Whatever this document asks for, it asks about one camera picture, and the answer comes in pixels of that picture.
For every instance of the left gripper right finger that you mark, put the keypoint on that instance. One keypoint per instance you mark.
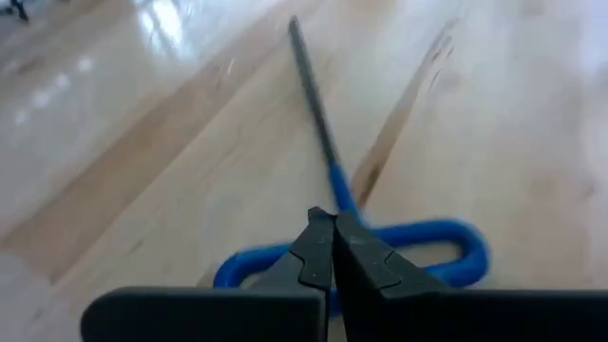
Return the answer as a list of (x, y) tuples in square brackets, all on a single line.
[(361, 275)]

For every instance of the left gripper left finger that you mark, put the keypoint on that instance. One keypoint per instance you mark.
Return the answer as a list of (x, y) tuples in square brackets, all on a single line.
[(309, 256)]

